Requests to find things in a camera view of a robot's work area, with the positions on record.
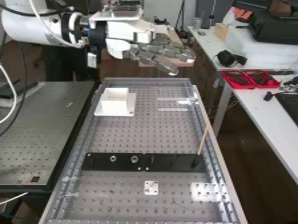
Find black headphones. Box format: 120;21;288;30
216;49;249;67

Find small metal plate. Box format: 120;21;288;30
143;180;160;195

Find small white box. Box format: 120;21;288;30
93;86;137;118

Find clear box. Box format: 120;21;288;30
39;77;249;224

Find small wooden block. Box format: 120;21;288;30
213;23;230;42

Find black plate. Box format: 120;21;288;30
83;152;208;174

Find black case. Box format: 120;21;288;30
246;9;298;45

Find thin stick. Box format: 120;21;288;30
196;119;212;158

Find white desk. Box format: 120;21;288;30
212;71;298;183
186;18;298;128

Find white cable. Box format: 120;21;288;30
0;192;29;205
0;63;20;125

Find red tray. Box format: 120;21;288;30
246;68;282;89
220;69;258;91

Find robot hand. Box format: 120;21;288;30
91;3;197;77

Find black keyboard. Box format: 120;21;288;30
274;91;298;127

